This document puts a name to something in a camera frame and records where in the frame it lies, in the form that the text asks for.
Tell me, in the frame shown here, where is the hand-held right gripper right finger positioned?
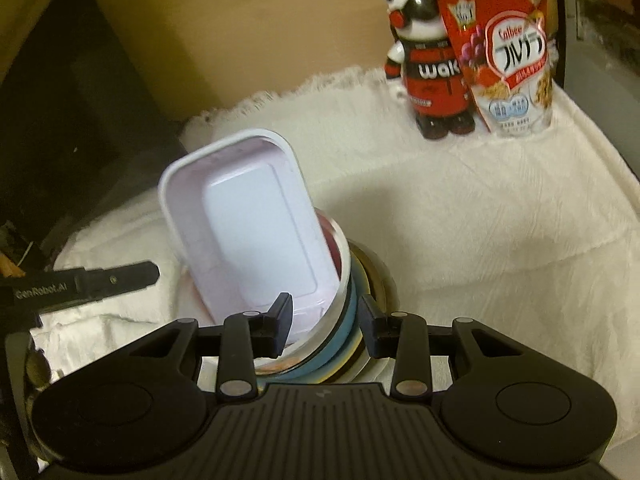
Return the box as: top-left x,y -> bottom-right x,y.
360,293 -> 585,400

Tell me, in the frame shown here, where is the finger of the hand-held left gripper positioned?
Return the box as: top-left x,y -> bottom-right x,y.
75,260 -> 162,303

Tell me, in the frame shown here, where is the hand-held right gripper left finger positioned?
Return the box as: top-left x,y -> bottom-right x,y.
62,291 -> 295,400

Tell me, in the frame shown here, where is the blue ceramic bowl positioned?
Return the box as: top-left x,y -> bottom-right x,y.
287,255 -> 362,378

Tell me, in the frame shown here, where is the white plastic bowl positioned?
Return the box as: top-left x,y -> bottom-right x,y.
177,210 -> 353,361

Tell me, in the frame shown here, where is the white yellow-rimmed ceramic bowl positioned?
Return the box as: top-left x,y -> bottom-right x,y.
320,255 -> 388,382

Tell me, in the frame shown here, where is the stainless steel bowl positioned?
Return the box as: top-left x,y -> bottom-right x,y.
347,239 -> 401,321

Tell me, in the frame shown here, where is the red rectangular plastic tray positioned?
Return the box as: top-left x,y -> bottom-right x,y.
157,129 -> 346,326

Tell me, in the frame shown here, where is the white fringed cloth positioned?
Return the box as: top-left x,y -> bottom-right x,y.
30,65 -> 640,396

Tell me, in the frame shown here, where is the black monitor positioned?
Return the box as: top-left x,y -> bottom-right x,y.
0,0 -> 188,271

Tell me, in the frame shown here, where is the red black bear figurine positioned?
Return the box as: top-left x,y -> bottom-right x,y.
382,0 -> 476,140

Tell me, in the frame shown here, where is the red cereal bag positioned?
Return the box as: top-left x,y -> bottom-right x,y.
439,0 -> 557,137

